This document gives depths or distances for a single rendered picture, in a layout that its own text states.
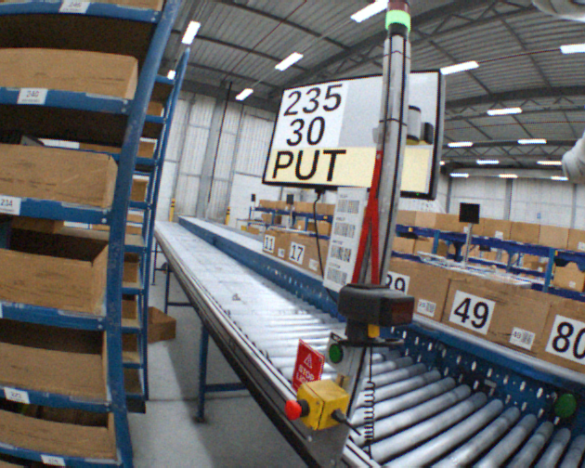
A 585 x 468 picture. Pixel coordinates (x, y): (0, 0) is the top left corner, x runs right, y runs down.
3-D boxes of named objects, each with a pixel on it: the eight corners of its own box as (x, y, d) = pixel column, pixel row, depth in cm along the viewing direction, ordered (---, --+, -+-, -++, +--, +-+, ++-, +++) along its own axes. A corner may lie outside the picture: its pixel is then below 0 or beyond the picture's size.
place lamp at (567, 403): (550, 414, 52) (560, 392, 52) (551, 412, 53) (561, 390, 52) (568, 422, 46) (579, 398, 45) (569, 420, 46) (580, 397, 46)
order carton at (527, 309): (439, 325, 101) (449, 278, 100) (475, 317, 116) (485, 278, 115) (534, 359, 67) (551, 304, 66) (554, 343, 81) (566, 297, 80)
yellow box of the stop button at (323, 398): (286, 413, 54) (292, 383, 54) (322, 406, 59) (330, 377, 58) (328, 458, 42) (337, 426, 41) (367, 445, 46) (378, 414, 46)
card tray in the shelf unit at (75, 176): (-56, 189, 32) (-48, 140, 32) (-7, 189, 59) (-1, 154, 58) (103, 208, 52) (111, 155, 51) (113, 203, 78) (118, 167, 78)
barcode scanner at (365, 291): (380, 366, 40) (389, 290, 40) (329, 344, 50) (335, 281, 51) (410, 358, 43) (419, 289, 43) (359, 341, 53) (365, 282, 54)
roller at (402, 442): (349, 462, 52) (355, 446, 52) (474, 401, 78) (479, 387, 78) (364, 475, 48) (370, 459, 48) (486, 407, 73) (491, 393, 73)
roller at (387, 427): (331, 446, 58) (336, 429, 58) (459, 394, 83) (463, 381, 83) (344, 458, 54) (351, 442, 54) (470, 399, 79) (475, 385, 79)
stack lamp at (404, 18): (381, 26, 53) (382, 6, 53) (397, 36, 56) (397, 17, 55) (397, 18, 49) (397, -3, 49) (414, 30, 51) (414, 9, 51)
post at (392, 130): (302, 447, 61) (367, 45, 56) (319, 442, 63) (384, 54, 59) (331, 478, 51) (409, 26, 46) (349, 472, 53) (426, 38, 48)
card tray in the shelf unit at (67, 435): (-19, 430, 36) (-30, 400, 35) (8, 377, 63) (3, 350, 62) (114, 456, 54) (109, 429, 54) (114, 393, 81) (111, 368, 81)
